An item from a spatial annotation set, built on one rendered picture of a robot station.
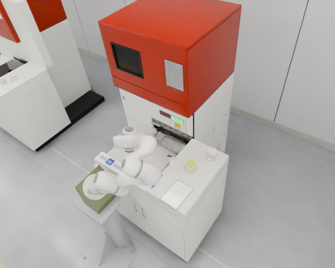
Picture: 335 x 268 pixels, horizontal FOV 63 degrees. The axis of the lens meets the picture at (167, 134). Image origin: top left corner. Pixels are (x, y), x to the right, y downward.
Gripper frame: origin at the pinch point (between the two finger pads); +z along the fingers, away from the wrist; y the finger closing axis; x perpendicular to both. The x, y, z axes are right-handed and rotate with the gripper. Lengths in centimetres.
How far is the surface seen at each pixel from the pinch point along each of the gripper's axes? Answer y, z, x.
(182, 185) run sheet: -16.9, 11.5, 35.4
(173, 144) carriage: -53, 13, 2
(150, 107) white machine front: -57, -11, -29
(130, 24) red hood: -46, -81, -40
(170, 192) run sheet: -8.0, 13.3, 31.6
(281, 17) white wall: -196, -74, 24
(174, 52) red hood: -39, -74, 5
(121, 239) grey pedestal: 6, 96, -10
